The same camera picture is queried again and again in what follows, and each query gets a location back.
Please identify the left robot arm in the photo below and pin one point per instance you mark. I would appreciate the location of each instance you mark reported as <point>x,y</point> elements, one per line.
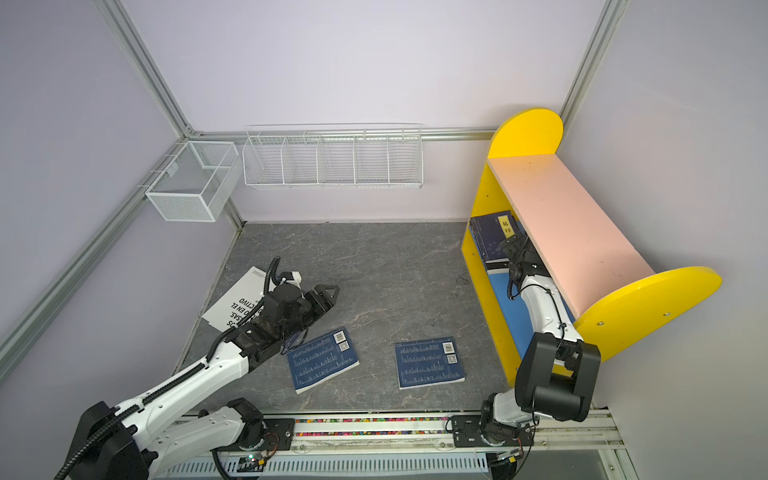
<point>141,437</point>

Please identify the white paper file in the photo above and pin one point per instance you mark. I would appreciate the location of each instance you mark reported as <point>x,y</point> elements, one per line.
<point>236,302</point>

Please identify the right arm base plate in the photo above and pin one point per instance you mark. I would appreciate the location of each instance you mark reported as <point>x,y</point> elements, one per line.
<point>470,431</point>

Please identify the aluminium front rail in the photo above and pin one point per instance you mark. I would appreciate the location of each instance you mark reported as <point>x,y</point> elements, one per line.
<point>411,443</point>

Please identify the blue book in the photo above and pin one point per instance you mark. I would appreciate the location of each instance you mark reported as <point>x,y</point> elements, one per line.
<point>490,232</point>
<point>428,362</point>
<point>322,359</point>

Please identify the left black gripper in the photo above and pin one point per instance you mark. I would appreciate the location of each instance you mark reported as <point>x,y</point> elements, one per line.
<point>323,303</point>

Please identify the white wire wall rack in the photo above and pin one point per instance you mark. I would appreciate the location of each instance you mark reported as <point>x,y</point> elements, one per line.
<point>333,155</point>

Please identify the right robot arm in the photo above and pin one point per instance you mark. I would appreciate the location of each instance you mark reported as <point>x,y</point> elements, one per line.
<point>558,372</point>

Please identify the yellow pink blue shelf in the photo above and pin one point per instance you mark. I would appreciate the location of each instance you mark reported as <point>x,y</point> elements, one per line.
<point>615,296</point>

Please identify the white mesh basket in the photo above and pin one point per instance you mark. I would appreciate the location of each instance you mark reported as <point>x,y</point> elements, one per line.
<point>197,182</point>

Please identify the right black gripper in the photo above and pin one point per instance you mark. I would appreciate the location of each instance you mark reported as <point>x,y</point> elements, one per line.
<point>513,246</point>

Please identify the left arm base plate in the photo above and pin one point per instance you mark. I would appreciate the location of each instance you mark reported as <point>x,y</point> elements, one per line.
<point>271,434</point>

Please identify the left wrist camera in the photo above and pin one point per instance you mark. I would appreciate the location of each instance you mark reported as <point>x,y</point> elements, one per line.
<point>291,277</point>

